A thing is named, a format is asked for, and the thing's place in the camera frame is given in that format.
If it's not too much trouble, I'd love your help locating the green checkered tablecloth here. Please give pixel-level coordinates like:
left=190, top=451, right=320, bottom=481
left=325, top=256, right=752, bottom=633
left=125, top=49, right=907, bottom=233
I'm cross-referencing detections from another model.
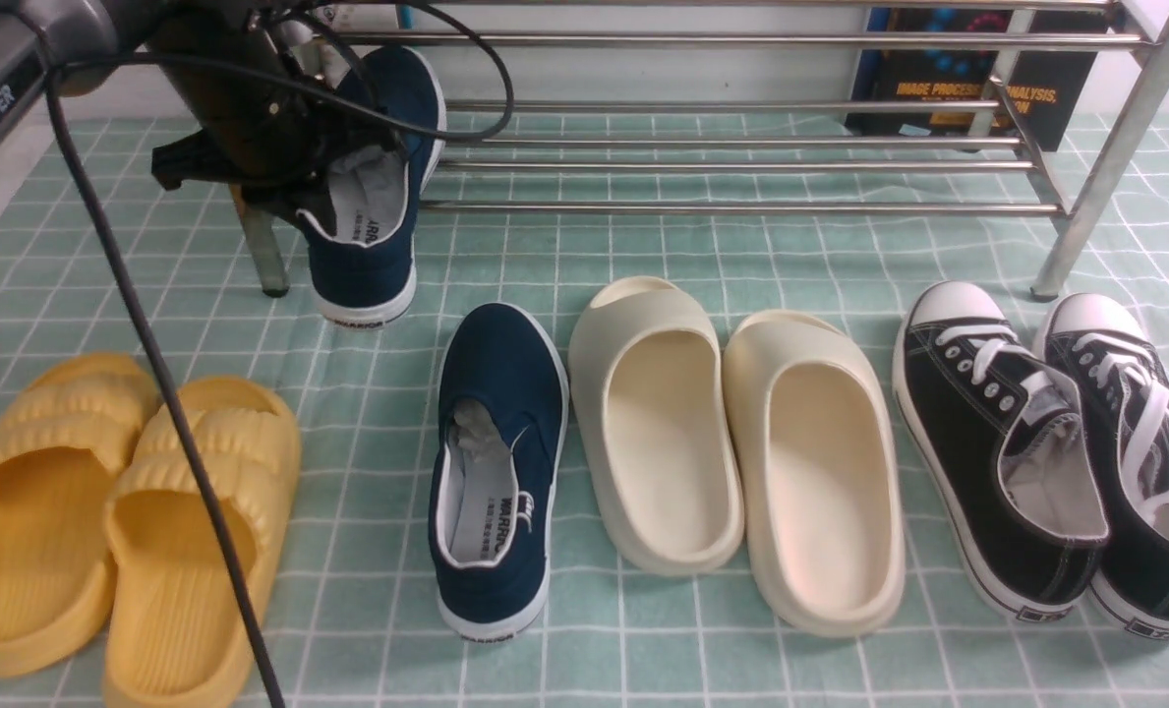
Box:
left=0, top=114, right=1169, bottom=707

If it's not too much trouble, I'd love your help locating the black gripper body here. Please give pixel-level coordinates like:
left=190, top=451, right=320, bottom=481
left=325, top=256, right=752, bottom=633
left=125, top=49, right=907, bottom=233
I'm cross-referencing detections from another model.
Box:
left=147, top=1, right=389, bottom=221

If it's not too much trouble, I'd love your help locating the black image processing book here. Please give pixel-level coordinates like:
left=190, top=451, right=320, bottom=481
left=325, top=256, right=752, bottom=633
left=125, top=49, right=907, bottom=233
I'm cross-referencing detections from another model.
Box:
left=844, top=8, right=1097, bottom=152

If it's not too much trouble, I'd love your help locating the left black canvas sneaker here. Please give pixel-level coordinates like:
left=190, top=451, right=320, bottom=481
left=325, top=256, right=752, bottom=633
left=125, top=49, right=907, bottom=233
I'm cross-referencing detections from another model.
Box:
left=893, top=282, right=1111, bottom=623

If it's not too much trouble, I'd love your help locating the yellow slide sandal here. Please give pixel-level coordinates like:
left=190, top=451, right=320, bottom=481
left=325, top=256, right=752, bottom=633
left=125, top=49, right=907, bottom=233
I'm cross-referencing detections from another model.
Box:
left=0, top=350, right=160, bottom=678
left=103, top=376, right=302, bottom=707

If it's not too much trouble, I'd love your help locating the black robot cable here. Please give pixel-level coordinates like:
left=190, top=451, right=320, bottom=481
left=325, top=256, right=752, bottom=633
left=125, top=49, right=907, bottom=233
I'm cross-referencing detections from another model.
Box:
left=14, top=0, right=516, bottom=708

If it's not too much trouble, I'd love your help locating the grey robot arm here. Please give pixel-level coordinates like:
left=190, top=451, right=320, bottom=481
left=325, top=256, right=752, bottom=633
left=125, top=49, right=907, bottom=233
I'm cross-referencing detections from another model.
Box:
left=0, top=1, right=399, bottom=297

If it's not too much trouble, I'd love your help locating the right cream foam slipper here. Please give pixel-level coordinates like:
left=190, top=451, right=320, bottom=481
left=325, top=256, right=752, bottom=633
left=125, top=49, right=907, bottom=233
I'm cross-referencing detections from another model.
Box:
left=722, top=310, right=905, bottom=639

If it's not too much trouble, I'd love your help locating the left yellow slide sandal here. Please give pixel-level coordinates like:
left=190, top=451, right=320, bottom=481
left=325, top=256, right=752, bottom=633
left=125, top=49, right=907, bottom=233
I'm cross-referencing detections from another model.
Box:
left=0, top=350, right=160, bottom=678

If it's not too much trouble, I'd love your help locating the cream foam slipper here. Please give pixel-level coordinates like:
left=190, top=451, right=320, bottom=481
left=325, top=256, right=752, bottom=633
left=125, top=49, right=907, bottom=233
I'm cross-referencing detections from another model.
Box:
left=722, top=310, right=905, bottom=639
left=567, top=276, right=743, bottom=575

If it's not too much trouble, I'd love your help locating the steel shoe rack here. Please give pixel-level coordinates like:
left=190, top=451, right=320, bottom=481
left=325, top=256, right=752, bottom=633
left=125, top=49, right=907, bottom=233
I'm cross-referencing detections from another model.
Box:
left=230, top=0, right=1169, bottom=301

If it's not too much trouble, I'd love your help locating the navy slip-on shoe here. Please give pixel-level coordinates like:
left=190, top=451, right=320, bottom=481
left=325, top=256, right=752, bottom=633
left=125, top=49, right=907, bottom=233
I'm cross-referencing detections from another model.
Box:
left=295, top=46, right=447, bottom=327
left=427, top=301, right=570, bottom=643

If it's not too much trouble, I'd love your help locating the right yellow slide sandal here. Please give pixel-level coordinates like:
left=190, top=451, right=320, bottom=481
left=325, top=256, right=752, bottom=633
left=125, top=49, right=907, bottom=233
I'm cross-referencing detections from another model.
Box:
left=103, top=376, right=302, bottom=707

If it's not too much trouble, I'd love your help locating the right black canvas sneaker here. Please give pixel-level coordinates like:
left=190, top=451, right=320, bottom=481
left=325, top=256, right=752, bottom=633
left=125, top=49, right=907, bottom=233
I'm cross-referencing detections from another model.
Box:
left=1033, top=294, right=1169, bottom=641

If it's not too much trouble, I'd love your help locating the black canvas sneaker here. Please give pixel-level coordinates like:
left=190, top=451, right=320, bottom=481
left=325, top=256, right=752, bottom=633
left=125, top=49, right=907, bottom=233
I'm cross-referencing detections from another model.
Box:
left=893, top=282, right=1111, bottom=623
left=1033, top=294, right=1169, bottom=641

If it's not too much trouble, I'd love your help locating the left cream foam slipper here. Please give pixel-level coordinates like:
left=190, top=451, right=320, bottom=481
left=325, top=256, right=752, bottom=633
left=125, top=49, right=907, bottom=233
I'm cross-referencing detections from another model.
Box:
left=567, top=276, right=743, bottom=575

